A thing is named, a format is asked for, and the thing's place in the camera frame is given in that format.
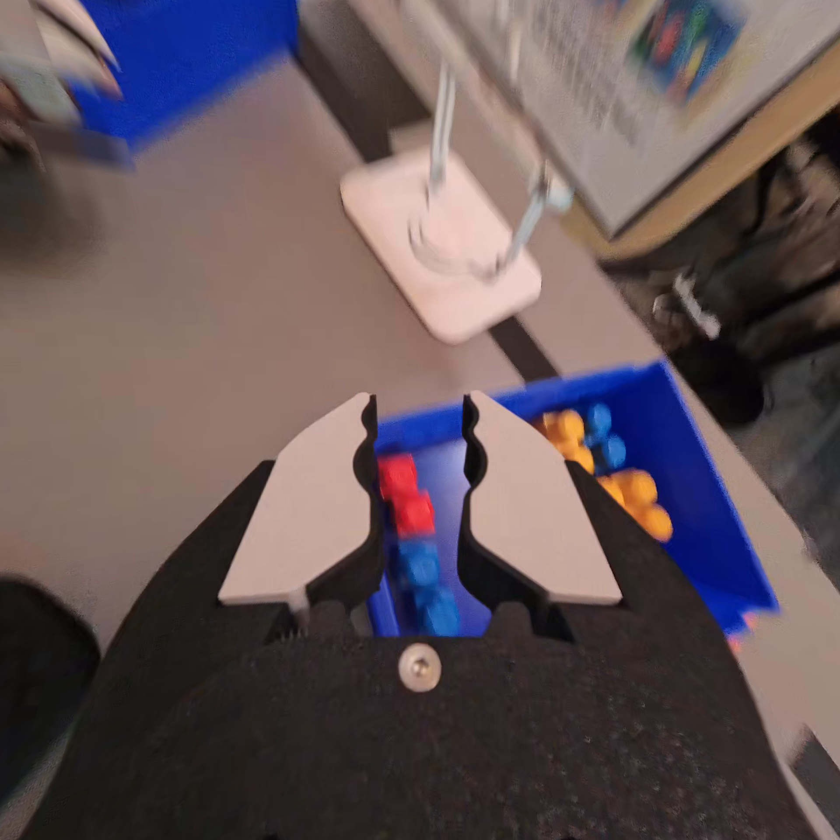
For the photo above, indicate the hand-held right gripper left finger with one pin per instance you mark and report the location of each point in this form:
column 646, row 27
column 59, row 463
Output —
column 308, row 518

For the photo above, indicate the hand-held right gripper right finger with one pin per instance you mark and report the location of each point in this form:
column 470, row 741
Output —
column 538, row 518

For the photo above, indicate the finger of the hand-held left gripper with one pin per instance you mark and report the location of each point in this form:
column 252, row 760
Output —
column 79, row 62
column 82, row 26

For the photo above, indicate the row of mixed mega blocks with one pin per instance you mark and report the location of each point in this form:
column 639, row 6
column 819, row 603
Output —
column 410, row 505

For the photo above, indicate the blue plastic bin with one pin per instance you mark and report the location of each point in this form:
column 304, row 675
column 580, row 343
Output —
column 709, row 525
column 184, row 59

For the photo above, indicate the person's left hand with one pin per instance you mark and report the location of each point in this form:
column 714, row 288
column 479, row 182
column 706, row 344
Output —
column 16, row 138

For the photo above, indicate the orange tool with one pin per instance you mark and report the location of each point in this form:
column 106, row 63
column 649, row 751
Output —
column 741, row 630

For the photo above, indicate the white power strip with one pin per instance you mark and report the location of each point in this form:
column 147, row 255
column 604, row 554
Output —
column 692, row 308

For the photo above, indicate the dark fleece jacket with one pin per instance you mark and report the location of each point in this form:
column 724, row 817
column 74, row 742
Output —
column 39, row 676

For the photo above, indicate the printed instruction sheet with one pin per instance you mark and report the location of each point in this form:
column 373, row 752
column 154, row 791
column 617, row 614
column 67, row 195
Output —
column 623, row 98

